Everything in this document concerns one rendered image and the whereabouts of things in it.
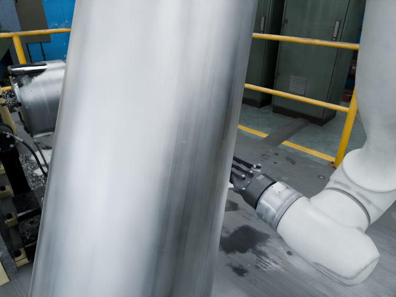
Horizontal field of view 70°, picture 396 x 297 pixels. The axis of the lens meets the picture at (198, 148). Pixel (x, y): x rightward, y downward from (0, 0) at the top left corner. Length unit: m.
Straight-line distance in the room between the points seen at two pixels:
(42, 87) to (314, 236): 0.88
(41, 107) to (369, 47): 0.92
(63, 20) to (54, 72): 5.65
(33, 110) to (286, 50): 3.00
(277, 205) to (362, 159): 0.17
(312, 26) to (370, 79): 3.15
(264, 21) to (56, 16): 4.29
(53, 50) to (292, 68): 4.76
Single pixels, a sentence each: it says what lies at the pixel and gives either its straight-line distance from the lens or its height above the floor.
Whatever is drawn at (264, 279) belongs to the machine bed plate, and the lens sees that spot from 0.72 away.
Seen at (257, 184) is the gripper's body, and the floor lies 1.03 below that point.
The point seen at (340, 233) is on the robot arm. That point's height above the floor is 1.02.
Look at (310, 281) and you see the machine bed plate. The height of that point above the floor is 0.80.
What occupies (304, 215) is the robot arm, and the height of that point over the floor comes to 1.03.
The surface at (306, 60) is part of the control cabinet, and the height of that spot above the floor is 0.72.
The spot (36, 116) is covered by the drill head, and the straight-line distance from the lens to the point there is 1.05.
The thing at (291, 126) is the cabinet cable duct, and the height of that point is 0.03.
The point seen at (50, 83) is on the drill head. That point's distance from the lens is 1.05.
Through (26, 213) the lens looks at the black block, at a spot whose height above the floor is 0.86.
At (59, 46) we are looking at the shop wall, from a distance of 6.69.
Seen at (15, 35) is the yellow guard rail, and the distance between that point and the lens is 3.32.
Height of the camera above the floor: 1.37
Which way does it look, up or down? 29 degrees down
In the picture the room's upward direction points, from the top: straight up
